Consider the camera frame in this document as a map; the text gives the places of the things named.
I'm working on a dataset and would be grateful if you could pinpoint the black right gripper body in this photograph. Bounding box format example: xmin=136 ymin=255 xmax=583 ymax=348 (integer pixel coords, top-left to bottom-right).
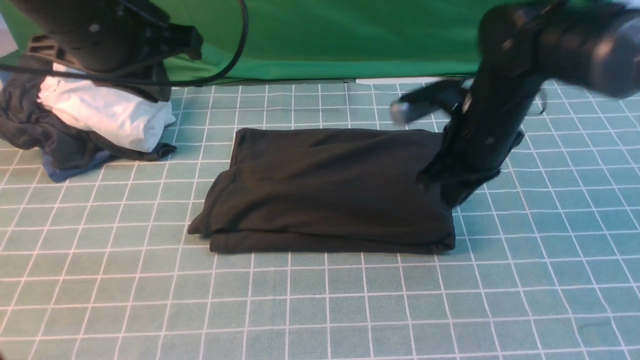
xmin=417 ymin=120 xmax=525 ymax=208

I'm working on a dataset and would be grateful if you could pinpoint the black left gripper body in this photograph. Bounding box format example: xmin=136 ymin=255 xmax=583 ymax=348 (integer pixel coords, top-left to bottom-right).
xmin=25 ymin=22 xmax=204 ymax=103

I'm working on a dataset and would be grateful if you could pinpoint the dark gray long-sleeve shirt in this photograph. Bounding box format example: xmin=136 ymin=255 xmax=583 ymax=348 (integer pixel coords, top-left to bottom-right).
xmin=187 ymin=128 xmax=456 ymax=255

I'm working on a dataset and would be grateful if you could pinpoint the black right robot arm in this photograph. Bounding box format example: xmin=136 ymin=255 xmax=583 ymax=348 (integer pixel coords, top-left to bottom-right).
xmin=417 ymin=1 xmax=639 ymax=207

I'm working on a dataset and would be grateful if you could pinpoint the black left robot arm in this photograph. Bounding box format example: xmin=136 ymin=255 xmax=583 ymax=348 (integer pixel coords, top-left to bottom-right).
xmin=12 ymin=0 xmax=204 ymax=103

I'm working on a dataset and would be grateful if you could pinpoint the white crumpled garment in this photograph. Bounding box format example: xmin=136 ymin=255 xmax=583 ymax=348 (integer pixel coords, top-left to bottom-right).
xmin=38 ymin=76 xmax=176 ymax=153

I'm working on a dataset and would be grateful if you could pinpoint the green backdrop cloth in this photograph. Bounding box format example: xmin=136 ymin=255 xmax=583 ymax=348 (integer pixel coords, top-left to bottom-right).
xmin=0 ymin=0 xmax=501 ymax=86

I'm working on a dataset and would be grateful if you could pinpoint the green grid cutting mat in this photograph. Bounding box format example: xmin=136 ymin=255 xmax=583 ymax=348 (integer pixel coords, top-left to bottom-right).
xmin=0 ymin=82 xmax=640 ymax=360

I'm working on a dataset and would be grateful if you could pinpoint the dark gray crumpled garment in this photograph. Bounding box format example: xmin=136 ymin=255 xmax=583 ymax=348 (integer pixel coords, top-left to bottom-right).
xmin=0 ymin=73 xmax=177 ymax=170

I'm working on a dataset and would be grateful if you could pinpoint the blue garment under pile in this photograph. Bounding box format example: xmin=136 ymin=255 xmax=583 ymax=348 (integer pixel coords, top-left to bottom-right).
xmin=42 ymin=150 xmax=118 ymax=183

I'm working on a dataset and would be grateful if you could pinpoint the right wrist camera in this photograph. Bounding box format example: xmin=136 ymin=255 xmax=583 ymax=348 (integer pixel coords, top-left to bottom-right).
xmin=389 ymin=79 xmax=468 ymax=125

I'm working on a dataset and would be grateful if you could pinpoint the black camera cable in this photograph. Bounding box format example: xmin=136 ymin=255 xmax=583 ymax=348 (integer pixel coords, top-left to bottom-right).
xmin=0 ymin=0 xmax=250 ymax=87

